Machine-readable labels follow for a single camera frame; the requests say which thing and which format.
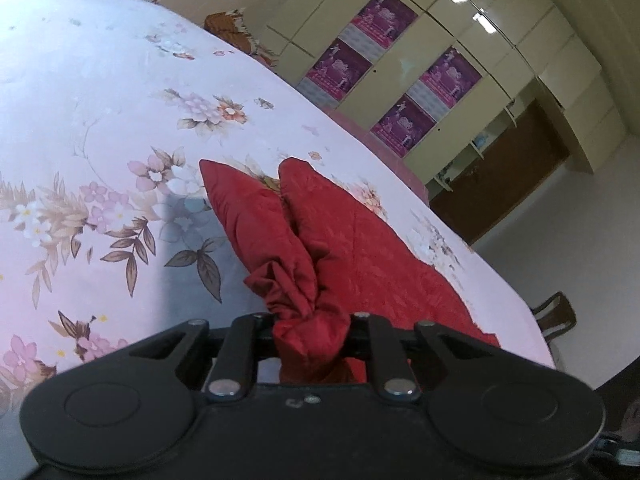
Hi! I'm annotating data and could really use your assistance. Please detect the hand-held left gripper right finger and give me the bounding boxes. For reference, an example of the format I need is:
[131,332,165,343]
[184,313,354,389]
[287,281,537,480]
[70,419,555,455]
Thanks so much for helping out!
[349,312,502,403]

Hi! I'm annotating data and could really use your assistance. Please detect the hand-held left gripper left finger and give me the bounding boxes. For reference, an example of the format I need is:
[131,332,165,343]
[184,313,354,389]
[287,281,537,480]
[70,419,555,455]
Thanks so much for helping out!
[127,312,262,402]

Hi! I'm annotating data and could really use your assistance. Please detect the red puffer jacket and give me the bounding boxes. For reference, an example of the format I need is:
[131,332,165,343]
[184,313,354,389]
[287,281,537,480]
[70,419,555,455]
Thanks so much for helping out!
[199,157,502,386]

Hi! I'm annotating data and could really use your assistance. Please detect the wooden chair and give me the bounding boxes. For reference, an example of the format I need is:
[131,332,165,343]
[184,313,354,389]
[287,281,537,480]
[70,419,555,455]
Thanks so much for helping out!
[529,291,577,345]

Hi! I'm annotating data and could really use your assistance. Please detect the cream corner shelf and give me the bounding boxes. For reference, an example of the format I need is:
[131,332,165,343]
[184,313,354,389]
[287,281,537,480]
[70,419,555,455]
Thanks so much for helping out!
[434,95,523,192]

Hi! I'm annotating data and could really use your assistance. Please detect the brown wooden door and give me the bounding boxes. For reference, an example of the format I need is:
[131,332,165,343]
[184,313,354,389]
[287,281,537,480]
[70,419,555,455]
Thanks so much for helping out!
[429,104,572,247]

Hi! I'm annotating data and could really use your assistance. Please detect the white floral bed sheet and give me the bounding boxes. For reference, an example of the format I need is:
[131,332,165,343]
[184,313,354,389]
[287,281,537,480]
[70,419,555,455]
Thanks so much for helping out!
[0,0,557,418]

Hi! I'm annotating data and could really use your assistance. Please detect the brown patterned pillow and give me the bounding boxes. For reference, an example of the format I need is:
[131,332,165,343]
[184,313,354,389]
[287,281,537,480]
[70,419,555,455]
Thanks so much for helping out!
[204,7,253,48]

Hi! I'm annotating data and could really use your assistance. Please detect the cream wardrobe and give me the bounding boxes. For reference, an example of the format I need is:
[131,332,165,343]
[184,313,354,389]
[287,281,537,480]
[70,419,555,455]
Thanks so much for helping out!
[265,0,603,176]

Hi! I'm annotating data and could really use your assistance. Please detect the purple wall poster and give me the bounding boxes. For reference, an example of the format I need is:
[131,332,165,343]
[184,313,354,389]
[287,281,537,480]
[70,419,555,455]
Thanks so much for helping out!
[305,36,374,104]
[370,94,437,157]
[349,0,419,47]
[419,45,484,109]

